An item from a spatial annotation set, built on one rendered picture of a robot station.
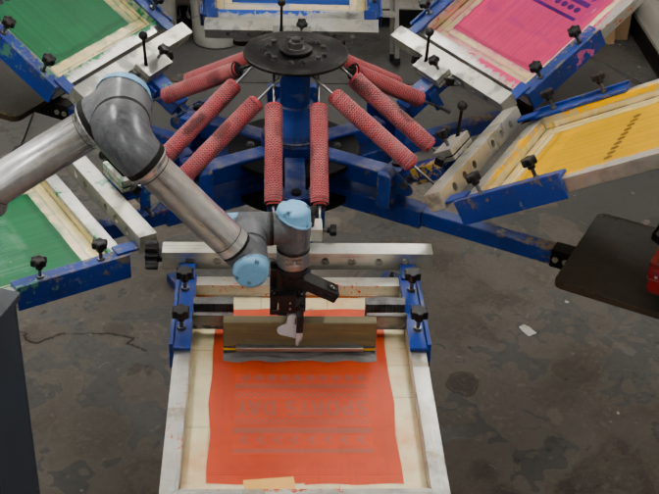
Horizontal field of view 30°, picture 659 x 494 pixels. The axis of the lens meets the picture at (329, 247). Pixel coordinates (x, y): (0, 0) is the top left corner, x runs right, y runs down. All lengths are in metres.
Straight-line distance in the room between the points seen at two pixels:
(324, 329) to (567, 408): 1.66
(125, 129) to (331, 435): 0.80
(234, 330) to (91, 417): 1.45
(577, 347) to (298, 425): 2.08
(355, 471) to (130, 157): 0.80
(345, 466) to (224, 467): 0.25
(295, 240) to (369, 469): 0.52
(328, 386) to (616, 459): 1.59
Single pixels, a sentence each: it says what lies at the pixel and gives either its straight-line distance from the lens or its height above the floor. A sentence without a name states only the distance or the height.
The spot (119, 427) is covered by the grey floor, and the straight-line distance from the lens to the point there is 4.17.
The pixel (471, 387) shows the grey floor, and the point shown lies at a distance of 4.36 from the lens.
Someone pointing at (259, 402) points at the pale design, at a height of 0.95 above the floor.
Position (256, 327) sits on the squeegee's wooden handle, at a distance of 2.84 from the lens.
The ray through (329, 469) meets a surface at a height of 0.95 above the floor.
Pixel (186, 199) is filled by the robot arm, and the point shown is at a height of 1.47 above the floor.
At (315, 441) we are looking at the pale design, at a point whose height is 0.95.
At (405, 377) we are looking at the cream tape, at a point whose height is 0.95.
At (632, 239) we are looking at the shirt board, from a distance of 3.48.
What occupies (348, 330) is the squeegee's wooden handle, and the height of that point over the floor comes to 1.03.
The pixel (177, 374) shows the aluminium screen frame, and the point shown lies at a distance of 2.79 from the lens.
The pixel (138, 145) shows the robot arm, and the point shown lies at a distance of 2.42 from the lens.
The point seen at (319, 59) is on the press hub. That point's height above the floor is 1.31.
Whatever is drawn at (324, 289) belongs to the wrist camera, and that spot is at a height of 1.15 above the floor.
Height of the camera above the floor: 2.75
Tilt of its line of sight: 33 degrees down
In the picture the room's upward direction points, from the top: 2 degrees clockwise
